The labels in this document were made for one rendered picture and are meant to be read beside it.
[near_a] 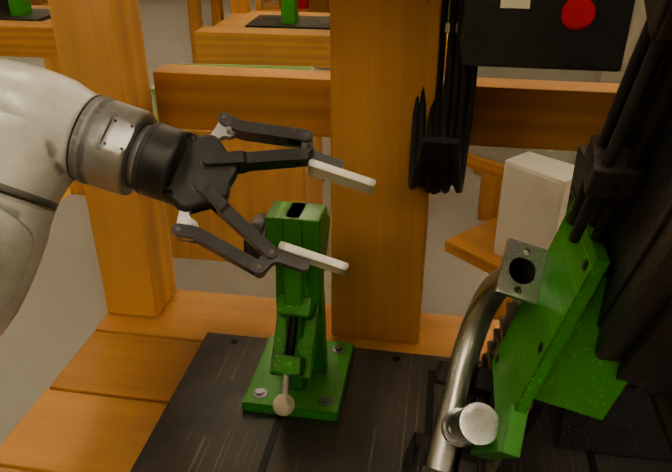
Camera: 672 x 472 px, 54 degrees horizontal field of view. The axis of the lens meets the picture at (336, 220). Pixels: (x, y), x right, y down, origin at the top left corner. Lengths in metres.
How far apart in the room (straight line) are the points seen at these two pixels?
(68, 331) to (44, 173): 2.08
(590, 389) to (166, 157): 0.44
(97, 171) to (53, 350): 2.03
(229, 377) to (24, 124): 0.48
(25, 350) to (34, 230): 2.02
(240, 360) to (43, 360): 1.68
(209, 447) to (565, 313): 0.50
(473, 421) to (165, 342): 0.59
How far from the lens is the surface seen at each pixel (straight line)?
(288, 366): 0.85
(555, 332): 0.58
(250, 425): 0.91
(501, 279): 0.64
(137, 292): 1.14
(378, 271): 0.99
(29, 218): 0.69
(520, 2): 0.75
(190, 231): 0.65
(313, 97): 0.99
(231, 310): 1.15
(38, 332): 2.78
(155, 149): 0.65
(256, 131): 0.67
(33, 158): 0.68
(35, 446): 0.98
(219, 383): 0.97
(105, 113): 0.67
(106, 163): 0.66
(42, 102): 0.68
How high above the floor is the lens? 1.53
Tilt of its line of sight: 27 degrees down
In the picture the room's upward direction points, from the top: straight up
